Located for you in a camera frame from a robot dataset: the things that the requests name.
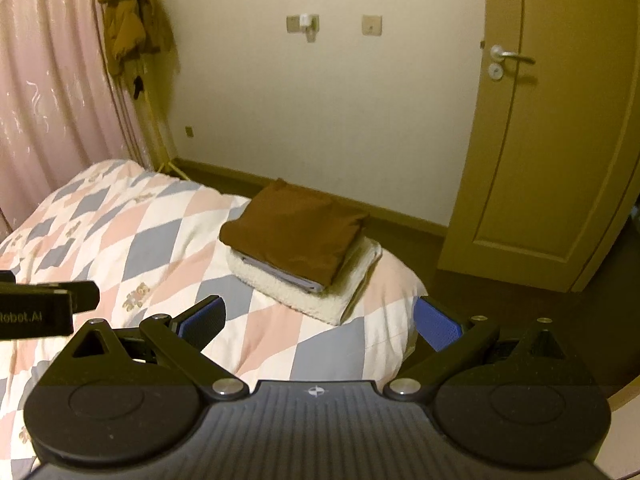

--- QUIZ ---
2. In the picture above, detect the checkered pastel quilt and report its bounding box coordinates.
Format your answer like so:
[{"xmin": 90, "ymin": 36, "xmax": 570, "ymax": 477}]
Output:
[{"xmin": 0, "ymin": 158, "xmax": 429, "ymax": 478}]

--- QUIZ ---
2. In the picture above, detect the brown hanging jacket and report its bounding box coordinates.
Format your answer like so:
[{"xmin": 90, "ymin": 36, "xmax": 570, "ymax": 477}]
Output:
[{"xmin": 98, "ymin": 0, "xmax": 174, "ymax": 77}]

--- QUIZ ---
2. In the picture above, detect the yellow coat rack stand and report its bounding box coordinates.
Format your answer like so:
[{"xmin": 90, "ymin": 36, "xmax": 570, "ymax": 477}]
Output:
[{"xmin": 134, "ymin": 55, "xmax": 190, "ymax": 181}]

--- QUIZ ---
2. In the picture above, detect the wooden door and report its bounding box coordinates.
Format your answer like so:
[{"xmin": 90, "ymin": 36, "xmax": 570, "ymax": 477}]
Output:
[{"xmin": 438, "ymin": 0, "xmax": 639, "ymax": 292}]

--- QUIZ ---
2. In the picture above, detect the silver door handle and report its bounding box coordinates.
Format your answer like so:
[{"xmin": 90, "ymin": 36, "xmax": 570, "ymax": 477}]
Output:
[{"xmin": 489, "ymin": 44, "xmax": 536, "ymax": 65}]

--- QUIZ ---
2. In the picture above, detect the beige wall switch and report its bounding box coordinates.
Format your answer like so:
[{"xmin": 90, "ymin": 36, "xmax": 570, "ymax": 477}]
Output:
[{"xmin": 361, "ymin": 15, "xmax": 383, "ymax": 37}]

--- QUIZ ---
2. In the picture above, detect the white fleece folded garment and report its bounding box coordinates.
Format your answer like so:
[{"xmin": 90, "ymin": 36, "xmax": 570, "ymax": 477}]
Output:
[{"xmin": 227, "ymin": 235, "xmax": 383, "ymax": 326}]

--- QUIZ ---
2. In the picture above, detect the pink curtain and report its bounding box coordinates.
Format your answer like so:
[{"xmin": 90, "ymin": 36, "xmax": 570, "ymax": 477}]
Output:
[{"xmin": 1, "ymin": 0, "xmax": 152, "ymax": 236}]

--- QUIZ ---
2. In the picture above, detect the brown garment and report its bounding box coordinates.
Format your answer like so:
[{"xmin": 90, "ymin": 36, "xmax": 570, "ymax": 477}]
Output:
[{"xmin": 219, "ymin": 179, "xmax": 369, "ymax": 285}]

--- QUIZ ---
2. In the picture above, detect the lavender folded garment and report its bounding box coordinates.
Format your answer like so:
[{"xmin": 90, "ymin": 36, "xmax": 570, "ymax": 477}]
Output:
[{"xmin": 231, "ymin": 250, "xmax": 326, "ymax": 292}]

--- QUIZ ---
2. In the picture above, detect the wall socket with plug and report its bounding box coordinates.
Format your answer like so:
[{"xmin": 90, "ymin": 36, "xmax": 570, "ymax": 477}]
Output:
[{"xmin": 285, "ymin": 13, "xmax": 320, "ymax": 44}]

